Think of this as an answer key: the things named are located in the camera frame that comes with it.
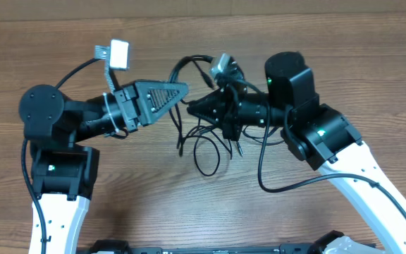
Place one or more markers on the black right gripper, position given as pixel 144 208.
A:
pixel 221 108

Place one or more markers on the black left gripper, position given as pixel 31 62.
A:
pixel 136 104

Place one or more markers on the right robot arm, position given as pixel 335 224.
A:
pixel 313 132

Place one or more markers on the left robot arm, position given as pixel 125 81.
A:
pixel 63 172

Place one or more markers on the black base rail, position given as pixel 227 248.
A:
pixel 332 242

